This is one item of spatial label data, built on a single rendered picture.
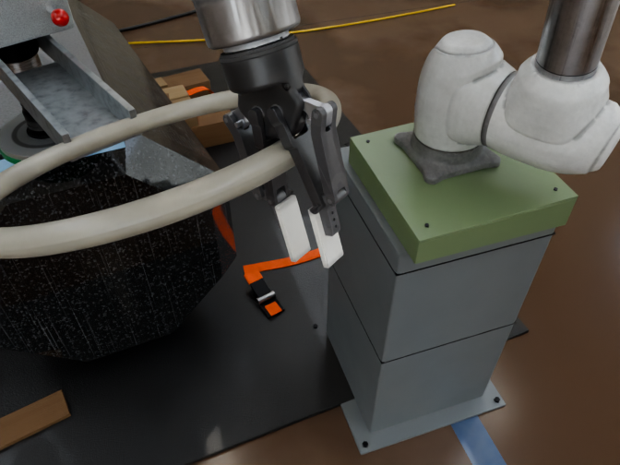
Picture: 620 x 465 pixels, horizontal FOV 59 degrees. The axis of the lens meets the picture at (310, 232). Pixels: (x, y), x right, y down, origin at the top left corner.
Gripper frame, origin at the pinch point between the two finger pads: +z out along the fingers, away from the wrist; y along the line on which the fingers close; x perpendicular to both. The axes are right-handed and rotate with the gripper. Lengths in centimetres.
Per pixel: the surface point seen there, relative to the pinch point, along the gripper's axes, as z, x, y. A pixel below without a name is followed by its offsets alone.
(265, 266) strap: 74, -83, 112
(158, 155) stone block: 9, -41, 88
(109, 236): -8.8, 17.9, 6.3
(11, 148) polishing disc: -6, -9, 93
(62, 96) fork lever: -15, -11, 63
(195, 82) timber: 16, -155, 209
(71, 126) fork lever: -11, -6, 54
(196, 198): -9.6, 11.3, 1.3
